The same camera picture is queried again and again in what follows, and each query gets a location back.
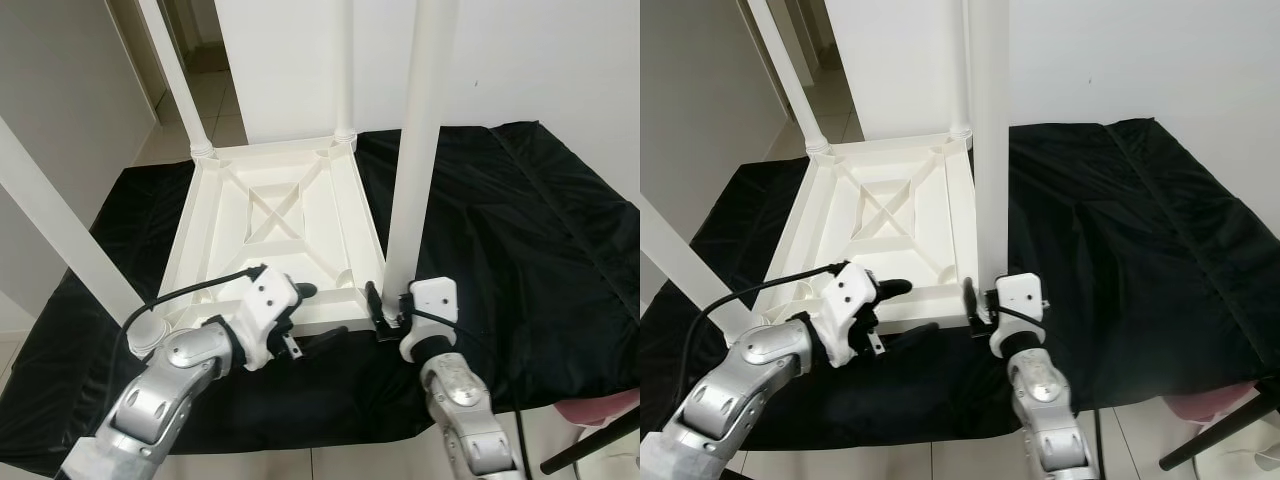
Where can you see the cream plastic table top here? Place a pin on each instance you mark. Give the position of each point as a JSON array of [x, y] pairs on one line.
[[260, 250], [870, 250]]

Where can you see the white plastic table leg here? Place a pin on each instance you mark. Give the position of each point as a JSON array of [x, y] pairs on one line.
[[790, 80], [690, 265], [180, 80], [990, 140], [420, 140], [346, 70], [961, 70], [70, 230]]

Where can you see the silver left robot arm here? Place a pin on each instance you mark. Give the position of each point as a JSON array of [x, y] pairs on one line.
[[160, 395], [730, 395]]

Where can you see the black cloth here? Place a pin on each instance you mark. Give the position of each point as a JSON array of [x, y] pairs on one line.
[[1160, 260], [540, 260]]

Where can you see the black metal stand leg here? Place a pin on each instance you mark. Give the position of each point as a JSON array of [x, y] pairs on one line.
[[1220, 432], [590, 440]]

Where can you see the white round object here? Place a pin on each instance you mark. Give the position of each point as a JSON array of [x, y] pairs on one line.
[[1250, 458], [620, 460]]

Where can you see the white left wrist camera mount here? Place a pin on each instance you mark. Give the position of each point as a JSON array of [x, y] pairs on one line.
[[848, 300], [268, 305]]

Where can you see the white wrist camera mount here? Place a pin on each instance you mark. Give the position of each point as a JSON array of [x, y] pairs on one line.
[[268, 305], [432, 300], [848, 300], [1022, 295]]

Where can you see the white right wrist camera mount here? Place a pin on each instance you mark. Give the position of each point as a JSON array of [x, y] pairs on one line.
[[1022, 295], [432, 300]]

